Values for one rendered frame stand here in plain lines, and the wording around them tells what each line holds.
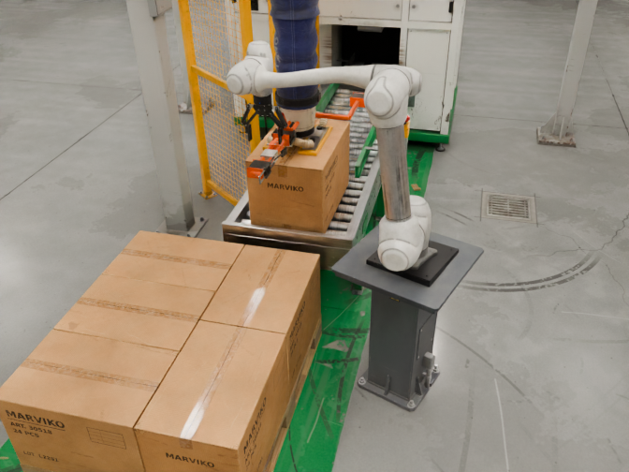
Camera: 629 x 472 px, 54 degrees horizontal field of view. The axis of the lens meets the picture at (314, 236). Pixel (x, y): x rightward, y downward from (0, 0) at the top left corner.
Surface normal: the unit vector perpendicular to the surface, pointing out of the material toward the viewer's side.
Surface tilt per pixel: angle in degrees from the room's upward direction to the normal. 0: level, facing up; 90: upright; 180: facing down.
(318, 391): 0
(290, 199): 90
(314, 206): 90
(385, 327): 90
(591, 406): 0
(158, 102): 90
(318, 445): 0
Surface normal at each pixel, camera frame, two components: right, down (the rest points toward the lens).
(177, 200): -0.25, 0.54
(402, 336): -0.56, 0.47
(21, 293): -0.02, -0.83
